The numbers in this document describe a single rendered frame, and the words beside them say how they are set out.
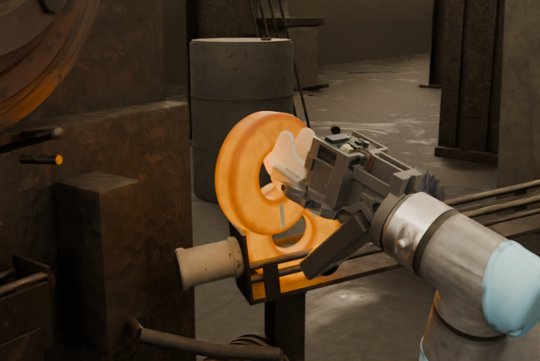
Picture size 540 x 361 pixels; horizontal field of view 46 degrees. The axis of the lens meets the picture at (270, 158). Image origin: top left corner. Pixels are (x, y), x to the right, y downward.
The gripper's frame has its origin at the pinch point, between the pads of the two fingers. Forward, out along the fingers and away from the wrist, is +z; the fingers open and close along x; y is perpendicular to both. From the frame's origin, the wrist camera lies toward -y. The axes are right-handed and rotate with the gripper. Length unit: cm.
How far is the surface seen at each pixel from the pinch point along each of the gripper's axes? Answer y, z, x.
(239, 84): -66, 182, -164
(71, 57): 7.2, 18.5, 17.9
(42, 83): 4.8, 17.1, 21.9
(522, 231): -12, -17, -46
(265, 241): -16.0, 3.3, -6.7
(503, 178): -74, 62, -236
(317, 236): -15.1, 0.0, -14.1
